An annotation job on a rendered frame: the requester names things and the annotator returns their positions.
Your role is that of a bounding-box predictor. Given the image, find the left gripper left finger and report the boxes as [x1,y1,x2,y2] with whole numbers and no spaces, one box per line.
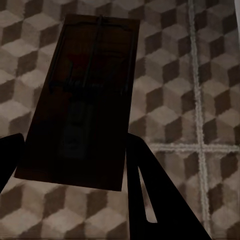
[0,133,25,193]

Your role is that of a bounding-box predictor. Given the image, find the mousetrap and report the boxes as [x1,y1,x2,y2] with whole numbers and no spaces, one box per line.
[14,13,140,192]

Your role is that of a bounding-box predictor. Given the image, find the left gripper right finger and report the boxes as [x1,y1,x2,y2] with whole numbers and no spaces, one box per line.
[125,133,212,240]

